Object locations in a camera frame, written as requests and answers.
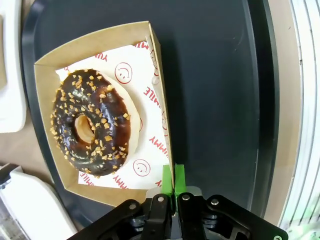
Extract white display case base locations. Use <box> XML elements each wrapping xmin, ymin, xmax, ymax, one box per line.
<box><xmin>0</xmin><ymin>163</ymin><xmax>79</xmax><ymax>240</ymax></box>
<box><xmin>0</xmin><ymin>0</ymin><xmax>28</xmax><ymax>134</ymax></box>

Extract brown cardboard donut box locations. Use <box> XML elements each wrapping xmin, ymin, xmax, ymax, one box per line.
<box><xmin>33</xmin><ymin>20</ymin><xmax>175</xmax><ymax>208</ymax></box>

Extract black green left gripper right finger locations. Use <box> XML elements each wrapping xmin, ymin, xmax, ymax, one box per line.
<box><xmin>174</xmin><ymin>163</ymin><xmax>289</xmax><ymax>240</ymax></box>

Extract black plastic serving tray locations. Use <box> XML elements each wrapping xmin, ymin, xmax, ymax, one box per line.
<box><xmin>20</xmin><ymin>0</ymin><xmax>280</xmax><ymax>229</ymax></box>

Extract chocolate donut with nut bits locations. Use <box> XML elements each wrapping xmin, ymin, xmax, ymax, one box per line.
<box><xmin>49</xmin><ymin>68</ymin><xmax>141</xmax><ymax>177</ymax></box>

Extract grey striped mat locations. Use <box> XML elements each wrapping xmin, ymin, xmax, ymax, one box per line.
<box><xmin>276</xmin><ymin>0</ymin><xmax>320</xmax><ymax>240</ymax></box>

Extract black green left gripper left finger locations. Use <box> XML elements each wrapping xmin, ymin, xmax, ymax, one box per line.
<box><xmin>66</xmin><ymin>163</ymin><xmax>176</xmax><ymax>240</ymax></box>

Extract white red printed paper liner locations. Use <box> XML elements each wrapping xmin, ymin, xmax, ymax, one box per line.
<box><xmin>54</xmin><ymin>36</ymin><xmax>173</xmax><ymax>191</ymax></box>

